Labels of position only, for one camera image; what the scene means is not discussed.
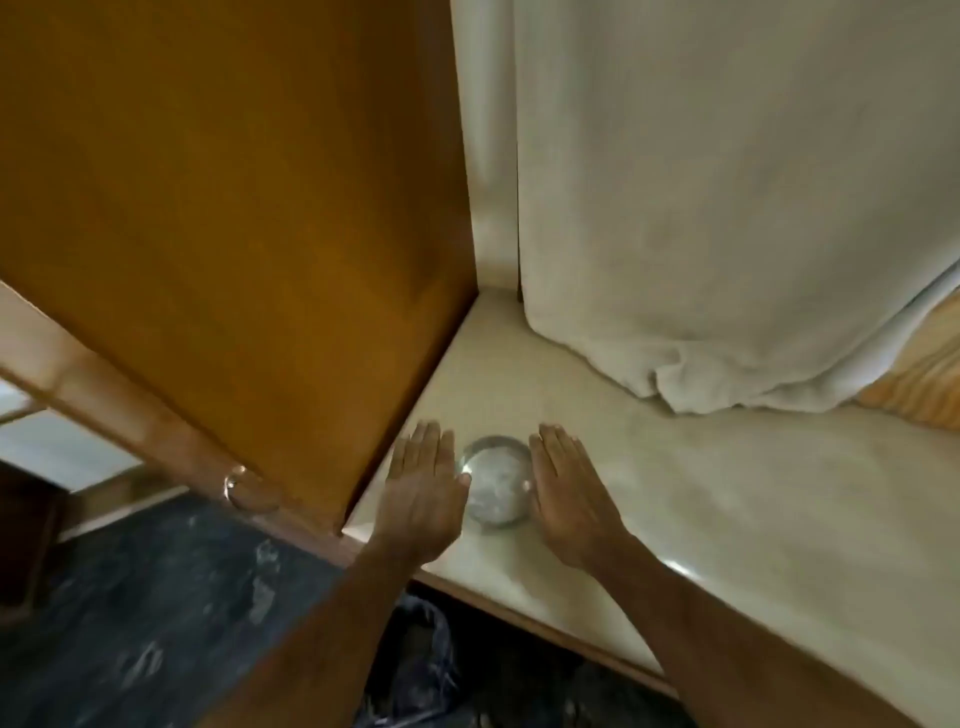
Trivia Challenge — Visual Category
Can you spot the person's left hand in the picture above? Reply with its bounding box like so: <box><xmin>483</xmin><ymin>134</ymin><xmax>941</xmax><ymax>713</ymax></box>
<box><xmin>371</xmin><ymin>420</ymin><xmax>473</xmax><ymax>565</ymax></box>

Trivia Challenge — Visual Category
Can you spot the round metal door knob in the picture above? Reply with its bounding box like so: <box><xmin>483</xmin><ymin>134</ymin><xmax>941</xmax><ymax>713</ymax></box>
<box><xmin>222</xmin><ymin>464</ymin><xmax>261</xmax><ymax>513</ymax></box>

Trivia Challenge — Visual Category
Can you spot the person's right hand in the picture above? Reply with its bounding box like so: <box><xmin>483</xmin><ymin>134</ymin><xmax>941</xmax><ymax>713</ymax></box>
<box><xmin>528</xmin><ymin>423</ymin><xmax>630</xmax><ymax>573</ymax></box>

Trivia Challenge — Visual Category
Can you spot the white hanging cloth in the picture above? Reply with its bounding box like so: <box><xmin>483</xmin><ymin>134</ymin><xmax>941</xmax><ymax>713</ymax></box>
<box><xmin>513</xmin><ymin>0</ymin><xmax>960</xmax><ymax>418</ymax></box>

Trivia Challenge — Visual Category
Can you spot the person's left forearm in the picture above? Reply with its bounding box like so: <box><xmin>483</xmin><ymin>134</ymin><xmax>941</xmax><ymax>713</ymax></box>
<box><xmin>196</xmin><ymin>531</ymin><xmax>440</xmax><ymax>728</ymax></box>

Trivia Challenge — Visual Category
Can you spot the orange striped cloth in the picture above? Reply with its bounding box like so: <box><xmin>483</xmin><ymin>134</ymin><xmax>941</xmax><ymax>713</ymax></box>
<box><xmin>853</xmin><ymin>288</ymin><xmax>960</xmax><ymax>433</ymax></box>

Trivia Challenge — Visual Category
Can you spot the black plastic bag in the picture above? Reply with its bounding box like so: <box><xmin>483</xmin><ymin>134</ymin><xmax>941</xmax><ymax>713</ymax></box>
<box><xmin>351</xmin><ymin>591</ymin><xmax>680</xmax><ymax>728</ymax></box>

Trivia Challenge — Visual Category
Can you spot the brown wooden cabinet door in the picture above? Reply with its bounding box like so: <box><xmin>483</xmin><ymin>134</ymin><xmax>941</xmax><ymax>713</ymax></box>
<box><xmin>0</xmin><ymin>0</ymin><xmax>483</xmax><ymax>565</ymax></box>

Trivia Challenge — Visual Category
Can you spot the round steel bowl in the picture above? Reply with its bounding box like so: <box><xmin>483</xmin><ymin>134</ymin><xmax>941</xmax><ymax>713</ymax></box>
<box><xmin>459</xmin><ymin>435</ymin><xmax>537</xmax><ymax>529</ymax></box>

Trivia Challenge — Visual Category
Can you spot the person's right forearm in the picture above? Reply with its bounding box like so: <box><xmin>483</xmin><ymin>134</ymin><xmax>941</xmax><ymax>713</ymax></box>
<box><xmin>564</xmin><ymin>531</ymin><xmax>927</xmax><ymax>728</ymax></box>

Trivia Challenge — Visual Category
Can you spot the dark wooden furniture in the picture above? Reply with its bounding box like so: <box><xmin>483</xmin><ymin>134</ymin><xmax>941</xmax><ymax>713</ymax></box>
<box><xmin>0</xmin><ymin>461</ymin><xmax>67</xmax><ymax>627</ymax></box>

